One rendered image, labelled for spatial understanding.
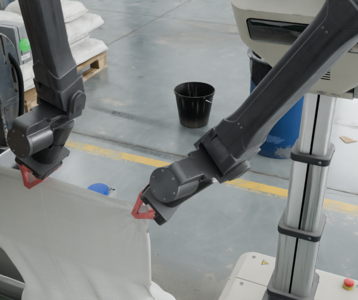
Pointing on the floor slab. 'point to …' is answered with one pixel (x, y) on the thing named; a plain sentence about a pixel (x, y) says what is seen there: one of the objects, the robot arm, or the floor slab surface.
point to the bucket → (194, 103)
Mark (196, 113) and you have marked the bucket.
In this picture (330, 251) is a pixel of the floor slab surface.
